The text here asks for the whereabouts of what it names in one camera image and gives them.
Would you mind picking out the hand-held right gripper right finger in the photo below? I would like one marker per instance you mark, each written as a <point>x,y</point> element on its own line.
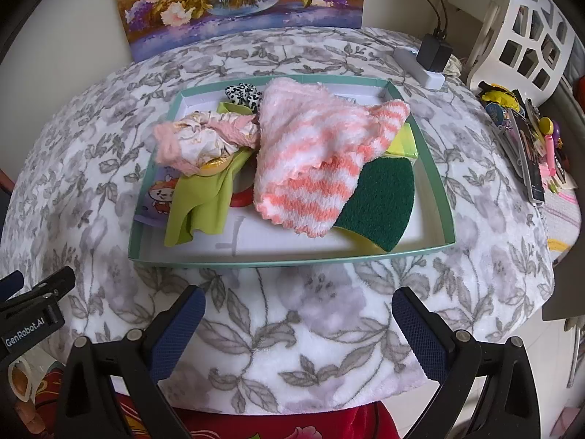
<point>420,338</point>

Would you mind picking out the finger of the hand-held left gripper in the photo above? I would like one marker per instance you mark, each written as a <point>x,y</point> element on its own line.
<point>11,281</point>
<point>55,283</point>

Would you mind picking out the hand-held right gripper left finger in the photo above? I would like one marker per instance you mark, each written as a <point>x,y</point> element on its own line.
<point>176,334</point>

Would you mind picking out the teal cardboard tray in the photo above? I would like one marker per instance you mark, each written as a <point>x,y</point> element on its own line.
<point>422,224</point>

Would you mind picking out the lime green cloth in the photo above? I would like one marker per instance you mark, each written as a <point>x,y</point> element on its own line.
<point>201,206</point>

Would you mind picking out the purple cartoon pouch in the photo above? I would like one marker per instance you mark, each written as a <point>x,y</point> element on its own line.
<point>157,196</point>

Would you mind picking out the green and yellow sponge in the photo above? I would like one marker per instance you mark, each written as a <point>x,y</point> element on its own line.
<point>379,201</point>

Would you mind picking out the red tape roll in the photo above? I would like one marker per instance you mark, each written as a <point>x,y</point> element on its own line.
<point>240,200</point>

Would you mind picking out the green tissue pack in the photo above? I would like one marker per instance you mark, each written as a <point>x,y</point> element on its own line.
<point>404,144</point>

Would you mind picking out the pink printed cloth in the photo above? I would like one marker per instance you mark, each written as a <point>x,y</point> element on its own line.
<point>196,139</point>

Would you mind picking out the pink striped fluffy towel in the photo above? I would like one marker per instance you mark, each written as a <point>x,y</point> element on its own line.
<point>311,160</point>

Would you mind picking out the leopard print scrunchie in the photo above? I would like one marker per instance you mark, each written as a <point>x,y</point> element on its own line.
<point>242,93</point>

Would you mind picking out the pink striped cloth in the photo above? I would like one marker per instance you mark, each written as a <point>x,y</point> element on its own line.
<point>566,215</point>

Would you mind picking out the pink plastic toy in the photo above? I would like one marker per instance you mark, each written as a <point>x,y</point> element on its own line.
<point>555,164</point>

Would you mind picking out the yellow and purple toy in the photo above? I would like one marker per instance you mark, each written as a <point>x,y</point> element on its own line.
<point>546,124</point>

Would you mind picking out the white power strip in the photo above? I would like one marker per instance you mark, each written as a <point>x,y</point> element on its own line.
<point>411,59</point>

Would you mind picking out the black charger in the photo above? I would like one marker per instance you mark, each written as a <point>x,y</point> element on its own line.
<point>434,52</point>

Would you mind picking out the floral painting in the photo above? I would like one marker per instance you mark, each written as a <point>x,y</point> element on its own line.
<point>228,9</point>

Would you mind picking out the white lattice chair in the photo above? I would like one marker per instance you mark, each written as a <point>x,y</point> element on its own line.
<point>493,9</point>

